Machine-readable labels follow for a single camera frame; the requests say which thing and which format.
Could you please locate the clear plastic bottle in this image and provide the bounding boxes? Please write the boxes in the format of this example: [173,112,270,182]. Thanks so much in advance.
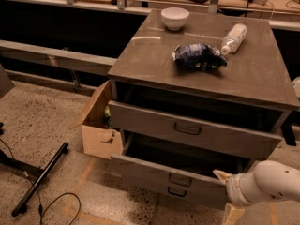
[221,23,248,55]

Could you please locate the blue crumpled chip bag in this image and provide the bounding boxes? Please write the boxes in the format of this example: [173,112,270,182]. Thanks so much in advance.
[172,43,227,71]

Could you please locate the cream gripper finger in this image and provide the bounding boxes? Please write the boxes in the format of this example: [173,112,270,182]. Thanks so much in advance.
[213,170,232,184]
[222,202,245,225]

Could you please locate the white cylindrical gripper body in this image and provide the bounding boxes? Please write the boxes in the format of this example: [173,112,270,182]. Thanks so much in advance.
[227,172,260,206]

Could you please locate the grey top drawer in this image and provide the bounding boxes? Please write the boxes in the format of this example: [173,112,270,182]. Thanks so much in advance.
[109,100,281,158]

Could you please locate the grey drawer cabinet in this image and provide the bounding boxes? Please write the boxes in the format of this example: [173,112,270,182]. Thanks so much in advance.
[107,8,300,133]

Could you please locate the green item in box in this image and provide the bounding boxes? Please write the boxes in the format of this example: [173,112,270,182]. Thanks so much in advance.
[103,106,112,128]

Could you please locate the black metal bar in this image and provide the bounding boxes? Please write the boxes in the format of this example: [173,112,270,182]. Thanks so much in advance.
[11,142,68,217]

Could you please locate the black cable on floor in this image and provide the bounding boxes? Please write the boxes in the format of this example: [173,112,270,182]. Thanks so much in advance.
[0,138,82,225]

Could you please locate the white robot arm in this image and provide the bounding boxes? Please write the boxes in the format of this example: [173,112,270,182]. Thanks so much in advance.
[213,160,300,225]

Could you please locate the cardboard box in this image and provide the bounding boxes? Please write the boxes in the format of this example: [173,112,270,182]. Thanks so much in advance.
[69,81,123,159]

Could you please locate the grey metal rail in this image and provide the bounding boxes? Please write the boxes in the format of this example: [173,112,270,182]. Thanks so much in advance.
[0,40,116,76]

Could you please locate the white ceramic bowl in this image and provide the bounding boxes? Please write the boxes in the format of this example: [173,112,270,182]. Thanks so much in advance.
[161,7,189,31]

